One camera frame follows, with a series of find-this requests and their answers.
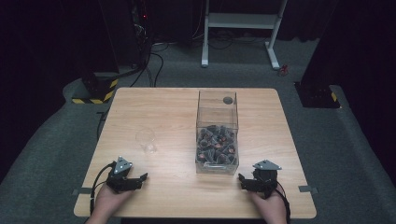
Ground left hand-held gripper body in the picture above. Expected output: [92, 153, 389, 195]
[106, 156, 142, 193]

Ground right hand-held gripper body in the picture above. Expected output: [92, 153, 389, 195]
[247, 159, 283, 199]

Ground person's left hand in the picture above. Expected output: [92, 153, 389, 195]
[92, 184, 135, 220]

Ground person's right hand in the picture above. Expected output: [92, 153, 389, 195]
[249, 186, 288, 224]

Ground clear plastic cup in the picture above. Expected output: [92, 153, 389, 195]
[134, 127, 158, 155]

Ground grey tape strip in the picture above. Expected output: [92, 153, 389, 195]
[72, 187, 93, 196]
[298, 185, 319, 194]

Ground pile of dark cone pieces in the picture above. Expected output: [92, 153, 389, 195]
[196, 124, 239, 165]

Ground clear plastic box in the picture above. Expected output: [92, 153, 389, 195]
[194, 90, 240, 175]

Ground black yellow striped stand base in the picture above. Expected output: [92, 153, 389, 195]
[71, 72, 120, 105]

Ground dark equipment rack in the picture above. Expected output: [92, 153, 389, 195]
[129, 0, 153, 68]

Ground left hand-held gripper cable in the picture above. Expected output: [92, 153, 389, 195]
[89, 161, 118, 217]

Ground hand-held gripper cable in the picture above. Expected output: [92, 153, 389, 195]
[89, 161, 118, 217]
[275, 181, 291, 224]

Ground right hand-held gripper cable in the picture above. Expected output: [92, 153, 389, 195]
[275, 181, 291, 224]

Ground black cable beside table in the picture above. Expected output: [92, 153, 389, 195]
[95, 106, 110, 140]

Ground black floor cables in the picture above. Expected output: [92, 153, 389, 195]
[129, 40, 176, 89]

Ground white metal stand frame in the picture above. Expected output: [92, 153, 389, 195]
[200, 0, 289, 71]

